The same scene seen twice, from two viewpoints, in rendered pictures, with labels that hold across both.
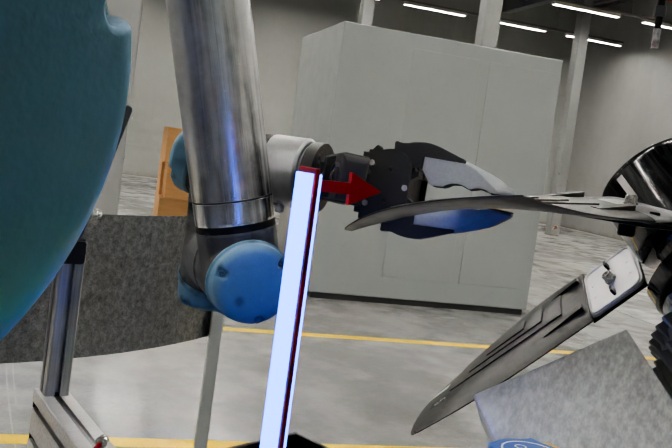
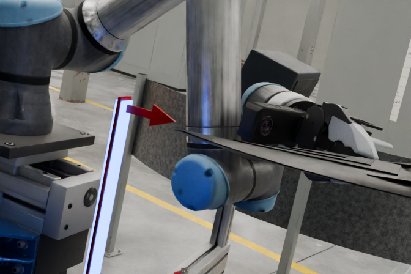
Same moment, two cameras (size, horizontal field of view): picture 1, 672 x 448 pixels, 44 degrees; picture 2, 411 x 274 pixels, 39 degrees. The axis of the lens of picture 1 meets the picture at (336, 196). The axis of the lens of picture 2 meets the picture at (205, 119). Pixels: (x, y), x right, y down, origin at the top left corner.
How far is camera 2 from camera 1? 0.60 m
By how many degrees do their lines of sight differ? 52
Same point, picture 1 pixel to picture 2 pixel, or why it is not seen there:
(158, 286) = not seen: outside the picture
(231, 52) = (202, 27)
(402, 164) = (318, 120)
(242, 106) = (206, 63)
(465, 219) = not seen: hidden behind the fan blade
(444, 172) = (337, 129)
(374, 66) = not seen: outside the picture
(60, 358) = (222, 223)
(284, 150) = (276, 101)
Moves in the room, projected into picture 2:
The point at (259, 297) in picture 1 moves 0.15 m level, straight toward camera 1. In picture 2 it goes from (191, 192) to (89, 197)
